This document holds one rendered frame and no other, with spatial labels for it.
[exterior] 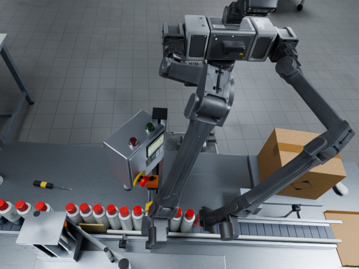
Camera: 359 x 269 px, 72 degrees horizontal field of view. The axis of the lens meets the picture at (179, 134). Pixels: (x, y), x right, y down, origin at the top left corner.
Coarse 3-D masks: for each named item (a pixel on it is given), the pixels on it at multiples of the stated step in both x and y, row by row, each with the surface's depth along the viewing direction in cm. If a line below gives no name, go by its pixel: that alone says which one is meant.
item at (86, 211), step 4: (84, 204) 96; (80, 208) 95; (84, 208) 96; (88, 208) 97; (92, 208) 100; (80, 212) 98; (84, 212) 97; (88, 212) 98; (84, 216) 98; (88, 216) 98; (92, 216) 101; (84, 220) 102; (88, 220) 101; (92, 220) 103
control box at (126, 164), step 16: (144, 112) 77; (128, 128) 72; (144, 128) 73; (160, 128) 74; (112, 144) 68; (128, 144) 69; (144, 144) 70; (112, 160) 73; (128, 160) 67; (144, 160) 75; (160, 160) 87; (128, 176) 74
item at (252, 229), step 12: (0, 228) 107; (12, 228) 108; (108, 228) 111; (120, 228) 112; (192, 228) 115; (216, 228) 116; (240, 228) 117; (252, 228) 117; (264, 228) 118; (276, 228) 118; (288, 228) 119; (300, 228) 119; (312, 228) 120; (324, 228) 120; (252, 240) 114; (264, 240) 114
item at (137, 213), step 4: (136, 208) 97; (140, 208) 98; (132, 212) 100; (136, 212) 96; (140, 212) 97; (132, 216) 100; (136, 216) 99; (140, 216) 99; (132, 220) 104; (136, 220) 100; (140, 220) 101; (136, 224) 104; (140, 224) 105; (136, 228) 109; (140, 228) 109
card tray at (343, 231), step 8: (328, 216) 129; (336, 216) 130; (344, 216) 130; (352, 216) 130; (336, 224) 127; (344, 224) 127; (352, 224) 128; (336, 232) 124; (344, 232) 125; (352, 232) 125; (344, 240) 122; (352, 240) 123; (336, 248) 120; (344, 248) 120; (352, 248) 120; (344, 256) 117; (352, 256) 118; (344, 264) 115; (352, 264) 116
